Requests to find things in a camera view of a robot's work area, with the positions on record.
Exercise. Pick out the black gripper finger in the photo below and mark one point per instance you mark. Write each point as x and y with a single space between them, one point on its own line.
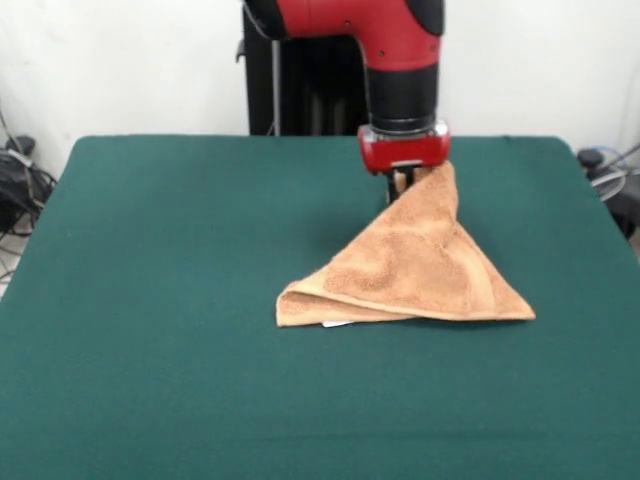
410 177
391 190

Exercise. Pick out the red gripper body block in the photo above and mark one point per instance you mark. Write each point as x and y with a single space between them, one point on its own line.
405 152

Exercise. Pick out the tan terry towel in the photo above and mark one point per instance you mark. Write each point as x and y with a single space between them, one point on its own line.
415 260

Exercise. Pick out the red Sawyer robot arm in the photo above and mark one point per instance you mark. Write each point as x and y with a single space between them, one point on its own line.
395 45

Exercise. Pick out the dark green table cloth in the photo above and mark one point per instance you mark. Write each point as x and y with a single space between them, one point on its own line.
150 350

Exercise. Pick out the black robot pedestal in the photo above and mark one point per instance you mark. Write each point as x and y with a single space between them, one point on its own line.
300 85

